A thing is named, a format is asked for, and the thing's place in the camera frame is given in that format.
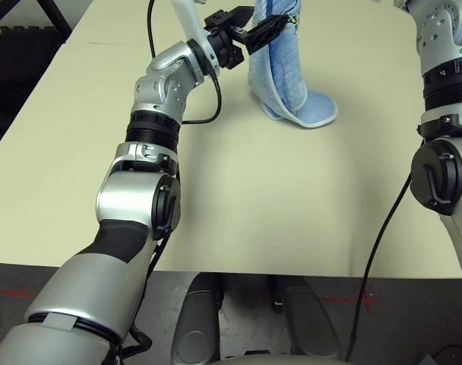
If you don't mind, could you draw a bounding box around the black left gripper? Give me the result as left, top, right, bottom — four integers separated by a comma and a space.
203, 6, 290, 71

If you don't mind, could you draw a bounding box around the light blue towel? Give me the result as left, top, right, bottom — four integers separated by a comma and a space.
247, 0, 338, 129

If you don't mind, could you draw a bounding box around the black foam floor mat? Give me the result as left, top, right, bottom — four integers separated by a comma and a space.
0, 25, 71, 160

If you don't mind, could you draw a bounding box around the black right robot foot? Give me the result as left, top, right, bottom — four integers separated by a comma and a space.
267, 275, 289, 313

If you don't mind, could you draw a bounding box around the black robot foot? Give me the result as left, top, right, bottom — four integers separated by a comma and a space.
214, 274, 226, 309
267, 275, 289, 313

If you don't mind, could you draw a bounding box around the black left robot foot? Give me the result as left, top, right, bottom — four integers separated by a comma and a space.
214, 274, 226, 309

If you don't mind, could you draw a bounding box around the grey robot torso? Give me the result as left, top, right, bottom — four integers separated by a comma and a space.
215, 353, 353, 365

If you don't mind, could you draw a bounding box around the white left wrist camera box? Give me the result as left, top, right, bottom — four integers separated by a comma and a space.
171, 0, 217, 58

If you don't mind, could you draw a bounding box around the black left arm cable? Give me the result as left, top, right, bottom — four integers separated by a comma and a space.
116, 0, 223, 362

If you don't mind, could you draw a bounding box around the black metal frame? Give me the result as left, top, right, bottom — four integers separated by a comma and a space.
35, 0, 73, 36

